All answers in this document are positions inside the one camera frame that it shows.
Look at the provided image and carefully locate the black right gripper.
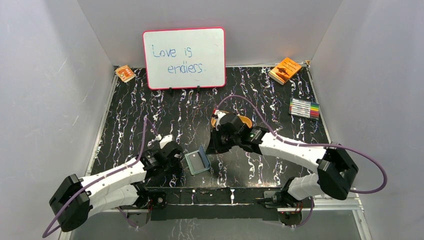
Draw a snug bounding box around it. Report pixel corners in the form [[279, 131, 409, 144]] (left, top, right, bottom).
[[205, 127, 240, 155]]

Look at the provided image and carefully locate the orange oval tray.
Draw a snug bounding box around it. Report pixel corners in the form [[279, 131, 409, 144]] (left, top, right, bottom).
[[210, 115, 253, 128]]

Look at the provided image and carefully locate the mint green card holder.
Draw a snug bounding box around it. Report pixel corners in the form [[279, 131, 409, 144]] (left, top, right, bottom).
[[185, 145, 211, 176]]

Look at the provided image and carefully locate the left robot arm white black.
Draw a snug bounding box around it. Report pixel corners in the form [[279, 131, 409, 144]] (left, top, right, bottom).
[[49, 140, 183, 232]]

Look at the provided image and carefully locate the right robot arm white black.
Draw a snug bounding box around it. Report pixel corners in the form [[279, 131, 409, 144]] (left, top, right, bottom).
[[206, 110, 359, 207]]

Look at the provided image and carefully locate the small orange card box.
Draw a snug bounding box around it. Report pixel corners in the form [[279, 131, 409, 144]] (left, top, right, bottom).
[[115, 65, 136, 83]]

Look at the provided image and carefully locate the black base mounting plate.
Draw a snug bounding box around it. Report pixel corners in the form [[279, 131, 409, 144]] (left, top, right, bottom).
[[117, 187, 314, 222]]

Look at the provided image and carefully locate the coloured marker pen set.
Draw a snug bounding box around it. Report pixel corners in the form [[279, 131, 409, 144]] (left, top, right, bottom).
[[288, 97, 320, 120]]

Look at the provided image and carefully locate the orange book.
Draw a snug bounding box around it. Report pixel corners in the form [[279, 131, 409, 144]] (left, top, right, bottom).
[[268, 57, 302, 85]]

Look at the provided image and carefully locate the pink framed whiteboard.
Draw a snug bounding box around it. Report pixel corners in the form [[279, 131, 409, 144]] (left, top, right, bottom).
[[142, 27, 227, 90]]

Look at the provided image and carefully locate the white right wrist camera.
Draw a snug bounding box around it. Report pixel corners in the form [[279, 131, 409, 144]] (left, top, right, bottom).
[[212, 109, 227, 120]]

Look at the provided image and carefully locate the aluminium frame rail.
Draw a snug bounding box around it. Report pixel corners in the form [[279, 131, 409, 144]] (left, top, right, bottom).
[[58, 189, 373, 240]]

